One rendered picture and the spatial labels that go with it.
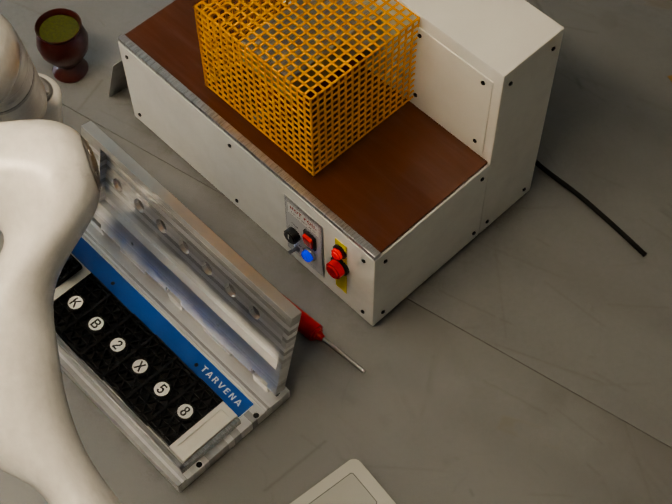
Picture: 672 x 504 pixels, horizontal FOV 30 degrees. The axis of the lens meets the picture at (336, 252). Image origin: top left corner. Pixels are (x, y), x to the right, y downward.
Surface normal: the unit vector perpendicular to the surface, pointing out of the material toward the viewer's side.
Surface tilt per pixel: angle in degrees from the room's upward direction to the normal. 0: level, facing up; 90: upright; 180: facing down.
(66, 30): 0
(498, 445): 0
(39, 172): 30
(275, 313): 76
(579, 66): 0
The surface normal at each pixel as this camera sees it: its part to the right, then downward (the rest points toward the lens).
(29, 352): 0.70, -0.11
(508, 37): -0.01, -0.53
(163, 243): -0.70, 0.45
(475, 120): -0.72, 0.59
